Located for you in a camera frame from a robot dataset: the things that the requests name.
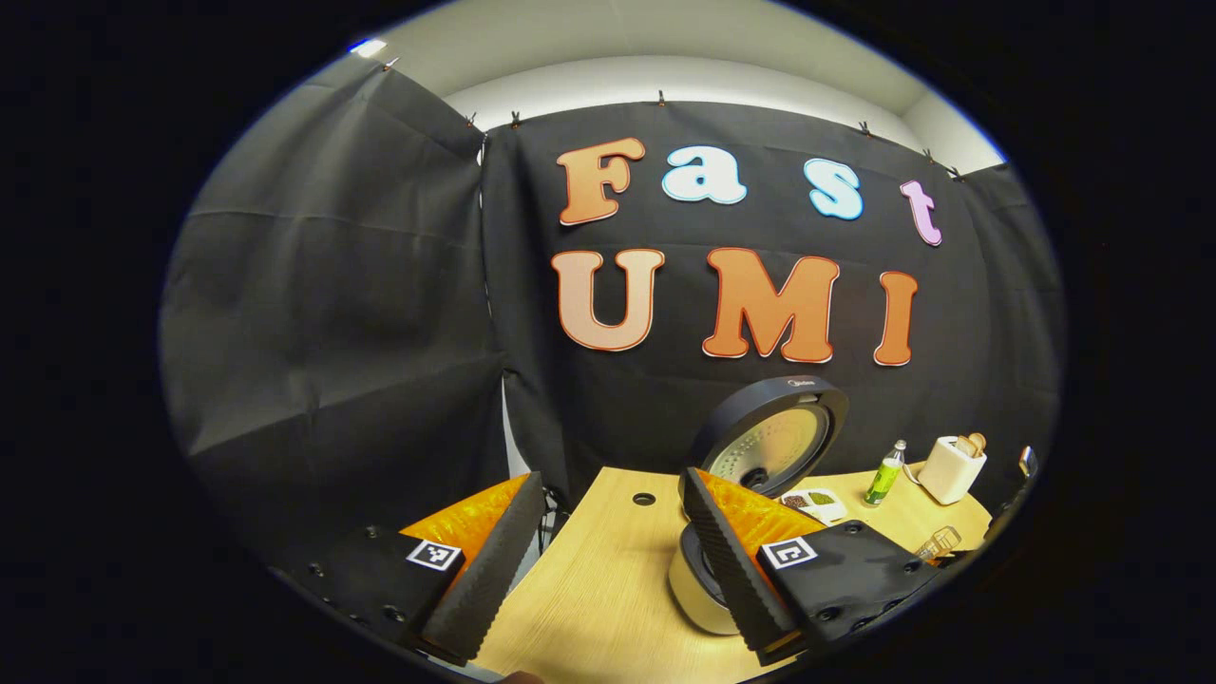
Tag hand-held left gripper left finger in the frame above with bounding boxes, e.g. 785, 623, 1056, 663
271, 470, 545, 668

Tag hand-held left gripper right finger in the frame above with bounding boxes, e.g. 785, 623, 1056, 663
677, 465, 941, 666

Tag dark rice cooker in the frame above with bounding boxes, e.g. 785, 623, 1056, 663
668, 374, 852, 637

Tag wire chopstick holder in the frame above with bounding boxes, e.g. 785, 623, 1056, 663
914, 525, 962, 561

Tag white divided bean dish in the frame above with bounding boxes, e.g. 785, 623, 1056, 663
779, 487, 848, 525

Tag green label plastic bottle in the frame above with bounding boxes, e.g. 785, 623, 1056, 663
863, 439, 908, 508

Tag white toaster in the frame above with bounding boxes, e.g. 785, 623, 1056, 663
917, 435, 989, 506

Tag black backdrop cloth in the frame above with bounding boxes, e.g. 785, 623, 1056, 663
157, 52, 1065, 571

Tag row of black cloth clips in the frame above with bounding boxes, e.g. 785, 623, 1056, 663
380, 55, 965, 181

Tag black hanging cables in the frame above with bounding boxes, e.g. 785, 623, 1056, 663
537, 484, 571, 557

